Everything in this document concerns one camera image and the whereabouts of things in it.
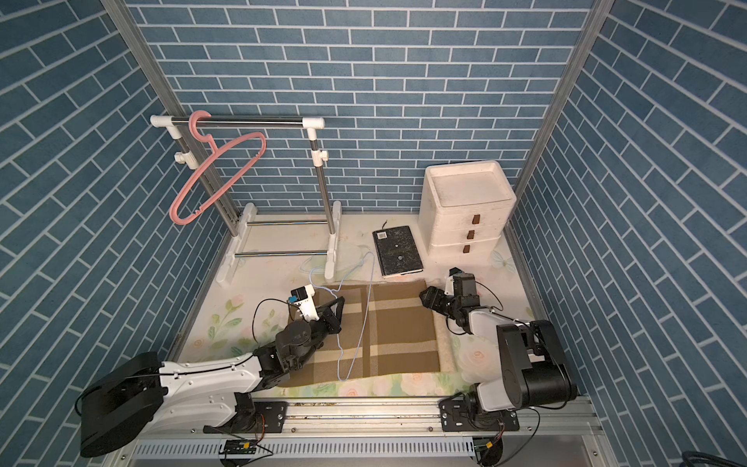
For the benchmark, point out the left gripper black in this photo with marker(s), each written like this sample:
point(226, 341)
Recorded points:
point(327, 318)

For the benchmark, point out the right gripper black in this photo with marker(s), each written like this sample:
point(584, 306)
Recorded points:
point(434, 299)

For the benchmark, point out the brown plaid scarf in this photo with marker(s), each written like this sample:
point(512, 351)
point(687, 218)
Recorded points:
point(402, 338)

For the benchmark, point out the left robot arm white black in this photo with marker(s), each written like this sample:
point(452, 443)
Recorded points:
point(147, 395)

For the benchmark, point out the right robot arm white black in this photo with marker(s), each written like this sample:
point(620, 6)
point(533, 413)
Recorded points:
point(534, 370)

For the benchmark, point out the beige knitted cloth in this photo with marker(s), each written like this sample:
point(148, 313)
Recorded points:
point(444, 344)

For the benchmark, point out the floral table mat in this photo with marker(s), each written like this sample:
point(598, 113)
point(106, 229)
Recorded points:
point(236, 320)

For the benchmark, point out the white three-drawer cabinet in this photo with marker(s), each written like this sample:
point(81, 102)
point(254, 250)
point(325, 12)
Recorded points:
point(464, 209)

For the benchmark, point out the small black controller board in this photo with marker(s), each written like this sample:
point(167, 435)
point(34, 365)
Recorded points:
point(238, 447)

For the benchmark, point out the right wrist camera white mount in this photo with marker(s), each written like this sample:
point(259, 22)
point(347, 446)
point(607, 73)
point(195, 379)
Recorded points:
point(449, 282)

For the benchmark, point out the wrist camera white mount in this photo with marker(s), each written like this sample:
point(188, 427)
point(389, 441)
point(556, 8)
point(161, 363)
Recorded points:
point(302, 299)
point(449, 282)

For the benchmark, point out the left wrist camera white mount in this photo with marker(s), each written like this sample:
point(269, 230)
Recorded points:
point(302, 299)

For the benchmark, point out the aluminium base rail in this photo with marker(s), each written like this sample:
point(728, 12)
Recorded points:
point(384, 432)

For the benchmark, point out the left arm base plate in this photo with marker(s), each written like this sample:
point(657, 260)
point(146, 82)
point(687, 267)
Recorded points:
point(262, 415)

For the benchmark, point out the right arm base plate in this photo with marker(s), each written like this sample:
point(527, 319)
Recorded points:
point(461, 414)

